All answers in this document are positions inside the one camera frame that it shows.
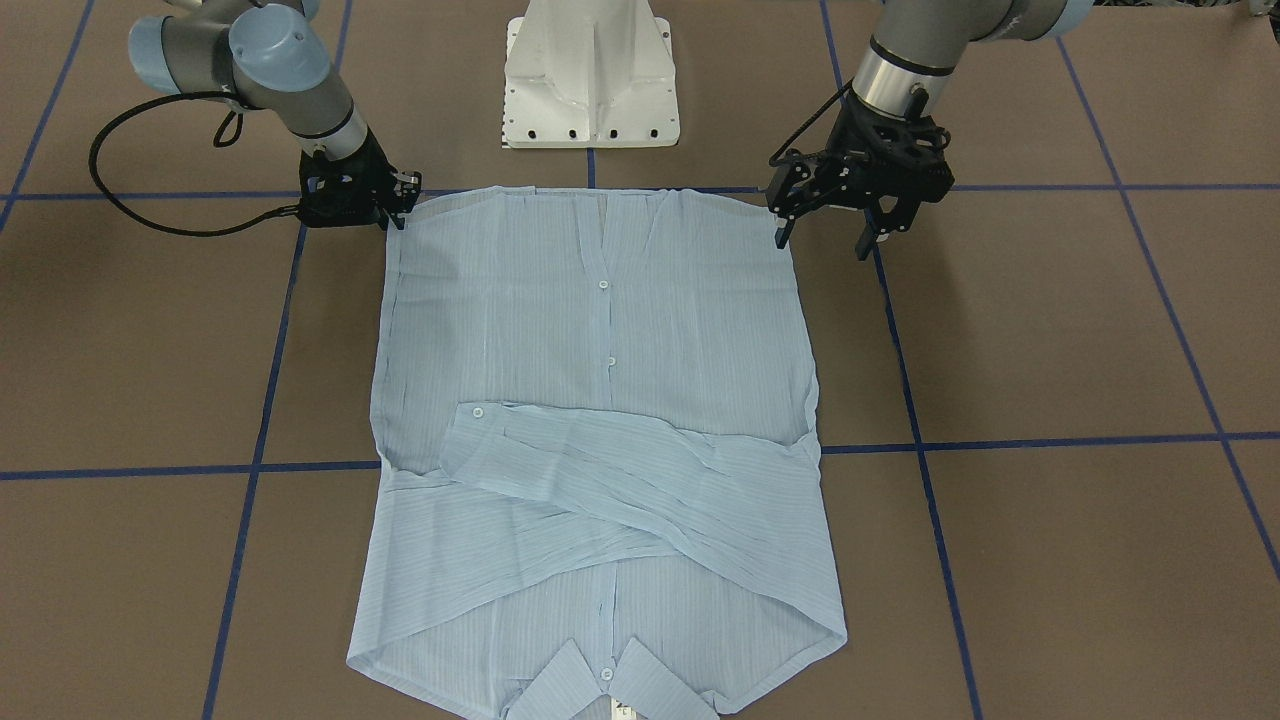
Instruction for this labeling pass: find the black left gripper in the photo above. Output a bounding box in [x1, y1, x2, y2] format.
[765, 100, 954, 261]

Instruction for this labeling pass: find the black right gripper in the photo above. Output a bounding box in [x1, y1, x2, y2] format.
[298, 133, 422, 231]

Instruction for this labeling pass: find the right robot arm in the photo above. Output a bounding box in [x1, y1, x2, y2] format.
[128, 1, 422, 228]

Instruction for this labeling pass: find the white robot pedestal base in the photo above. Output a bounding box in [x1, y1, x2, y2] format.
[500, 1, 681, 149]

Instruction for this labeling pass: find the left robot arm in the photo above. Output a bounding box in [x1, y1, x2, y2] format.
[765, 1, 1092, 260]

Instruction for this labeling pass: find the light blue button shirt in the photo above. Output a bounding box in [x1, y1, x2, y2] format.
[346, 187, 849, 719]

